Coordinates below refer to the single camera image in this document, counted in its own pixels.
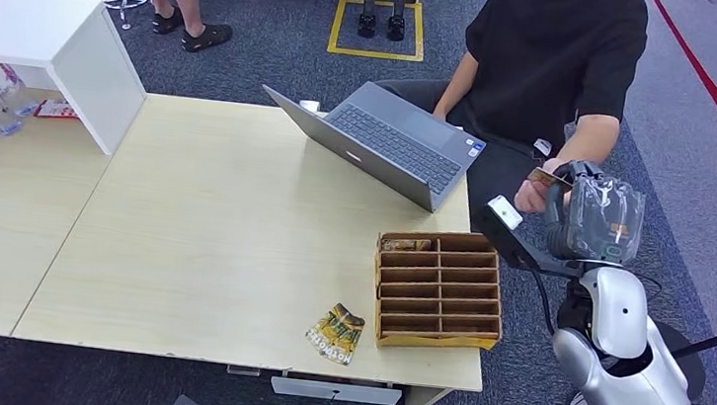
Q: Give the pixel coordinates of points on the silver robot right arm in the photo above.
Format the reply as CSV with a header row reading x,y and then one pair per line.
x,y
631,372

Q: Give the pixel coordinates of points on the yellow floor tape square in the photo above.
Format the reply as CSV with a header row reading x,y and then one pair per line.
x,y
336,28

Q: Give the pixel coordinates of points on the white desk drawer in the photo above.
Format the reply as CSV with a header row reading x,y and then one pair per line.
x,y
335,391

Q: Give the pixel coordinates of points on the red white leaflet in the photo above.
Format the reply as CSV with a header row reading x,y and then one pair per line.
x,y
56,109

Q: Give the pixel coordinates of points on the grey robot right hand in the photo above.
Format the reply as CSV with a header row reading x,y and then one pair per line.
x,y
600,218

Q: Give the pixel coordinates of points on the black robot leg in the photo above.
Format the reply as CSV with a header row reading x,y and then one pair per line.
x,y
369,5
398,7

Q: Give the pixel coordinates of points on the white desk shelf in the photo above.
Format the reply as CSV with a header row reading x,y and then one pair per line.
x,y
52,33

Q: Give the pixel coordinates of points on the seated person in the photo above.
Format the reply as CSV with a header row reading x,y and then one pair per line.
x,y
543,61

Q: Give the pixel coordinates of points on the person's left hand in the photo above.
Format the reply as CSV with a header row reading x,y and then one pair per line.
x,y
530,194

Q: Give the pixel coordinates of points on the wooden card organizer box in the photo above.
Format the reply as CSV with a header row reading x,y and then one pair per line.
x,y
438,294

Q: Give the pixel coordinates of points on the black round base stand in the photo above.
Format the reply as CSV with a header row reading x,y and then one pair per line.
x,y
691,368

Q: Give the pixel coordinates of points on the grey laptop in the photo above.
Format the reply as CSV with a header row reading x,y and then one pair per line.
x,y
390,145

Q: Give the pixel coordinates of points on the white small box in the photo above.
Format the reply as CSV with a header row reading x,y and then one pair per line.
x,y
310,105

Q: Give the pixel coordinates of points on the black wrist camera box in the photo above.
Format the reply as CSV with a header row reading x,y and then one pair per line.
x,y
513,239

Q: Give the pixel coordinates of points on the white badge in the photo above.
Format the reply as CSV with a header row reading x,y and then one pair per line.
x,y
542,147

